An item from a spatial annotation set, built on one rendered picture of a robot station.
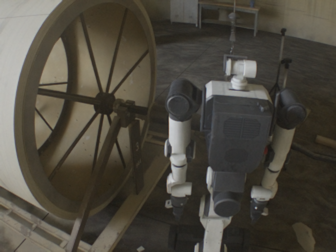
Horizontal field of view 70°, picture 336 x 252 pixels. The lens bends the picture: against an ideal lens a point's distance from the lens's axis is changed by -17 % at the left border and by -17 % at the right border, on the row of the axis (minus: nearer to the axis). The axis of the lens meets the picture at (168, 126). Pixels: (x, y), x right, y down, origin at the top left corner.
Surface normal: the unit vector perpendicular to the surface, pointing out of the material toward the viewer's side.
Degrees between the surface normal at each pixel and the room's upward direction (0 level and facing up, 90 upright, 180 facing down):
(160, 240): 0
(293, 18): 90
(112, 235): 0
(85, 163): 11
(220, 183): 45
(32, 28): 39
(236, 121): 90
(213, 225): 60
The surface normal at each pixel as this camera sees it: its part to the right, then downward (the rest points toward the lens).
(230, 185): -0.10, -0.23
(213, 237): -0.11, 0.03
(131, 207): 0.00, -0.85
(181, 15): -0.37, 0.49
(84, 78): -0.36, 0.26
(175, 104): -0.14, 0.52
